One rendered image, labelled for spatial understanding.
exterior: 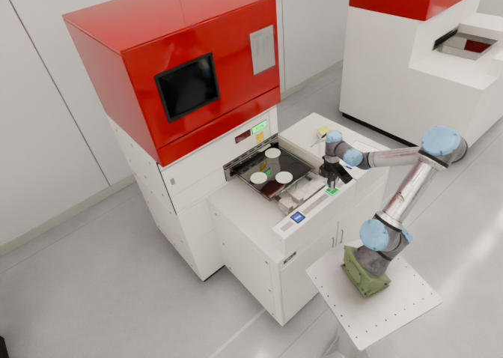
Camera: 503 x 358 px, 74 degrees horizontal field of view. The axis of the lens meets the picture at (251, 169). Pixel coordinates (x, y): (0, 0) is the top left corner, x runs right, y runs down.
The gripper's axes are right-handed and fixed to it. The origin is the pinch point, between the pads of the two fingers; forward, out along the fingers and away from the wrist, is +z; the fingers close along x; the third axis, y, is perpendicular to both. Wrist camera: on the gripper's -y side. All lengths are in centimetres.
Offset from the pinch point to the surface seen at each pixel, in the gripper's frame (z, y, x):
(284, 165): 7.6, 38.1, -1.5
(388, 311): 16, -54, 28
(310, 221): 3.8, -4.0, 22.0
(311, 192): 9.7, 13.1, 2.5
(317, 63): 73, 206, -226
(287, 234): 1.7, -2.5, 36.8
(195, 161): -14, 59, 46
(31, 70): -38, 207, 85
